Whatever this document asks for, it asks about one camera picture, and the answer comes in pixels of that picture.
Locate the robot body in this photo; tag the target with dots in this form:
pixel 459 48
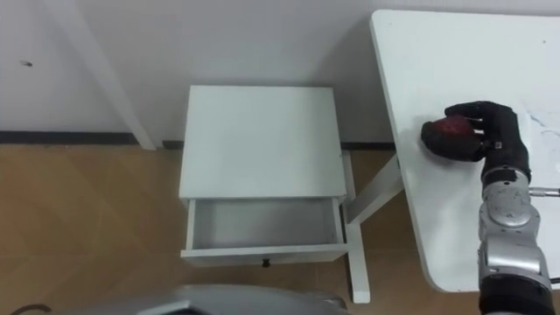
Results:
pixel 210 302

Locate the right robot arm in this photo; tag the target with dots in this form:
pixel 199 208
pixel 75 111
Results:
pixel 509 245

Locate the red strawberry soft toy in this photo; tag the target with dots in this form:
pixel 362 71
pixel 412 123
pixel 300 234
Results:
pixel 455 127

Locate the white desk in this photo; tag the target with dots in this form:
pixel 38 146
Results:
pixel 446 65

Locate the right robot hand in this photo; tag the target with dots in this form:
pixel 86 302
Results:
pixel 503 131

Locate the open white cabinet drawer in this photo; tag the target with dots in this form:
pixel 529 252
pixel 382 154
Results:
pixel 264 232

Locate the white bedside cabinet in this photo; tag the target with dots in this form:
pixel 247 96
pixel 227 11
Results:
pixel 262 144

